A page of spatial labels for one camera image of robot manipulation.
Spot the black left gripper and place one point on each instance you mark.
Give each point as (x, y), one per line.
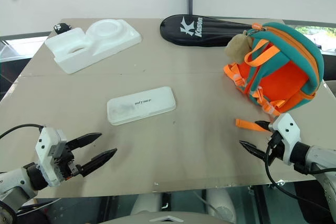
(64, 165)

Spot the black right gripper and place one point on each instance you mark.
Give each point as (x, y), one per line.
(277, 148)

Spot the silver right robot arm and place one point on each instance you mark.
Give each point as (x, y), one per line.
(321, 161)

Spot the teal and orange backpack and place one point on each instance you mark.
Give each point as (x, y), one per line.
(278, 77)

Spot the white case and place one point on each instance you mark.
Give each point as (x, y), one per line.
(141, 106)

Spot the brown cardboard sheet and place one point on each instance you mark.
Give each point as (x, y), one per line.
(157, 150)

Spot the white rounded robot leg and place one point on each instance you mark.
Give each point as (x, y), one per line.
(221, 204)
(143, 203)

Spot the beige plush toy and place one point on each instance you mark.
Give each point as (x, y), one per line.
(236, 47)

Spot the grey robot torso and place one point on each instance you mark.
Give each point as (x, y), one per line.
(168, 218)

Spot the dark rounded shape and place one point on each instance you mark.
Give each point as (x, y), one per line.
(6, 214)

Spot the white foam packaging tray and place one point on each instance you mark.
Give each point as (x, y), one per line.
(105, 41)

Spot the small black paw-print pouch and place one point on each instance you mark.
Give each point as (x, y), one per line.
(62, 27)

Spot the black Kason racket cover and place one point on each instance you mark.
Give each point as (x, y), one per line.
(181, 31)

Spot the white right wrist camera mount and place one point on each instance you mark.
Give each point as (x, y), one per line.
(287, 127)

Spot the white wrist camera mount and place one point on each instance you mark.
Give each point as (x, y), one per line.
(287, 127)
(44, 145)

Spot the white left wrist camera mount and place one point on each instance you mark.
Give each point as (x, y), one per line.
(44, 145)

